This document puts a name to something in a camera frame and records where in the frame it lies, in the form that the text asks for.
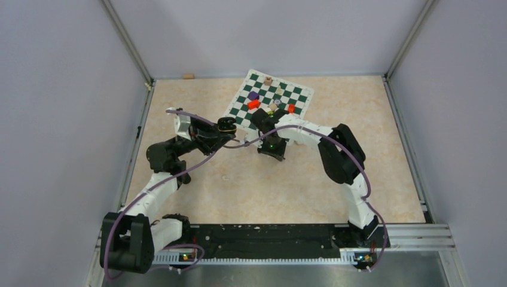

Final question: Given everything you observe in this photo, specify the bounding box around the brown wooden chess piece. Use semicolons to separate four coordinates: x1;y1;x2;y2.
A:
264;77;273;86

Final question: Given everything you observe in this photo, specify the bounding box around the wooden cork cylinder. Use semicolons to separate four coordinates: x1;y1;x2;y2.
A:
182;73;195;80

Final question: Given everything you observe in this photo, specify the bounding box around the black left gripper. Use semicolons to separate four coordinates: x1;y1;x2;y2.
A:
167;114;236;157

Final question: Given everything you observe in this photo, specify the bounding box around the green white chessboard mat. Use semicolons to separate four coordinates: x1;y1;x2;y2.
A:
223;69;314;132

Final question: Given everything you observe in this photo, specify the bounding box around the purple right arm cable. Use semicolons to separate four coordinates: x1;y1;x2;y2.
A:
224;125;390;272

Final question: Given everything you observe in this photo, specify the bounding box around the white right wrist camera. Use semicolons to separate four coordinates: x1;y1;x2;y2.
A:
243;130;262;148

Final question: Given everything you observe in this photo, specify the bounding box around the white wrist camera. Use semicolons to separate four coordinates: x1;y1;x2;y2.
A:
166;107;192;141
243;130;262;148

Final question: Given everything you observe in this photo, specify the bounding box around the black earbud charging case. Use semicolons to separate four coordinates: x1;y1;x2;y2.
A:
216;117;237;134

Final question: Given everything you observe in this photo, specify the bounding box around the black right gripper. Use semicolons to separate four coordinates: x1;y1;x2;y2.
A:
258;135;287;160

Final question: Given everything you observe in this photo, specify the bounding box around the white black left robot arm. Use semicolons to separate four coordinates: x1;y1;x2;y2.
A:
99;115;237;274

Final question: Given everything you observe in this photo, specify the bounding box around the purple toy brick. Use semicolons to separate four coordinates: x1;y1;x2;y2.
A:
248;91;259;100

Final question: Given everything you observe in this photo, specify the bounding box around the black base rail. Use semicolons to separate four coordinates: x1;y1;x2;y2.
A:
154;224;391;261

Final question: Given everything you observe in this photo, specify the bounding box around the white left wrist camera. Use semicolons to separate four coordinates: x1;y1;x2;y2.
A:
166;107;192;141

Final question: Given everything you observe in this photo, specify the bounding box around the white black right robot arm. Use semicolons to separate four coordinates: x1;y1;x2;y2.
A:
251;109;379;246

